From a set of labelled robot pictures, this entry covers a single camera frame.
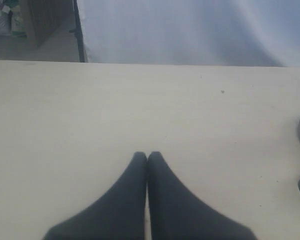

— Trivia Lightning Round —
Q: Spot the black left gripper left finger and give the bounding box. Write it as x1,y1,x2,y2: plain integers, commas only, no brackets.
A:
44,152,147,240

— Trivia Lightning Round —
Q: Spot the black backdrop stand pole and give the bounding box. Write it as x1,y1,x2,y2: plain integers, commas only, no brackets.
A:
69,0,86,63

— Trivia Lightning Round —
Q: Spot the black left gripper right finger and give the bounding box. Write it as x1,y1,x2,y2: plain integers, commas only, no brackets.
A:
147,151,256,240

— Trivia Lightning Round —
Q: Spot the brown cardboard box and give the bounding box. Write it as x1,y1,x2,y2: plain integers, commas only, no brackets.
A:
19,0,74,49

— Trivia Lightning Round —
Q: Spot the white backdrop cloth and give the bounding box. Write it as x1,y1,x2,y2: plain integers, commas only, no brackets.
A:
77,0,300,67

